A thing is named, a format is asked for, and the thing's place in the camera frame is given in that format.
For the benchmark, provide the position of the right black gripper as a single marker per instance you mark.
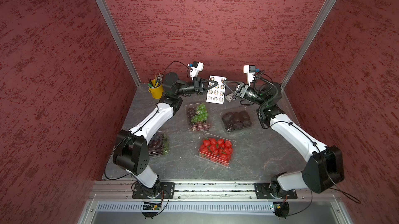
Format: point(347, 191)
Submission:
point(241, 88)

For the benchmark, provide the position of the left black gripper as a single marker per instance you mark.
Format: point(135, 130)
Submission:
point(198, 87)

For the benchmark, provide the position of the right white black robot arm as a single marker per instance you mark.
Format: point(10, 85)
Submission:
point(324, 164)

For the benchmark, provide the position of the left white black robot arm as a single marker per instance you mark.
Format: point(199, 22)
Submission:
point(131, 151)

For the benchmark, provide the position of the dark plums clear box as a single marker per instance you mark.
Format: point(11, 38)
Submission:
point(236, 119)

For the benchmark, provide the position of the mixed grapes clear box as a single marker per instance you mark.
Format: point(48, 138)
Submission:
point(198, 117)

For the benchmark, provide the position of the pens in cup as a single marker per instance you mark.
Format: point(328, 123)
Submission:
point(156, 82)

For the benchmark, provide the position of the yellow pen cup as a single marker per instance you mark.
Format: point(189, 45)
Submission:
point(156, 92)

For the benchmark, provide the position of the strawberries clear box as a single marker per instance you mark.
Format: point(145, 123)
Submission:
point(216, 149)

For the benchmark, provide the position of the dark grapes clear box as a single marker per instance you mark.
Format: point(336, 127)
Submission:
point(159, 145)

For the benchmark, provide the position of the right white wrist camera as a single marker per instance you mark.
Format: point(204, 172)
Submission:
point(250, 71)

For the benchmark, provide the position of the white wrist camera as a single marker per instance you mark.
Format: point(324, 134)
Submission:
point(250, 71)
point(195, 68)

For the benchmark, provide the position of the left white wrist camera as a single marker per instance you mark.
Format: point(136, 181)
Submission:
point(195, 68)

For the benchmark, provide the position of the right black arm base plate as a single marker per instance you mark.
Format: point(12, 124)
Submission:
point(261, 190)

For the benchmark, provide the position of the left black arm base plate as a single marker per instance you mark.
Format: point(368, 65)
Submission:
point(160, 190)

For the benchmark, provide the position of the right aluminium corner post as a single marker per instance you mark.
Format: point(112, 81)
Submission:
point(313, 31)

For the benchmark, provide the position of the aluminium corner post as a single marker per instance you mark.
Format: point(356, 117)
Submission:
point(105, 11)
point(313, 31)

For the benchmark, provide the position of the front aluminium rail frame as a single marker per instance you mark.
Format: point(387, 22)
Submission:
point(210, 202)

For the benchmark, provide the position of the left aluminium corner post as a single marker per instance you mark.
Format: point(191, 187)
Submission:
point(105, 11)

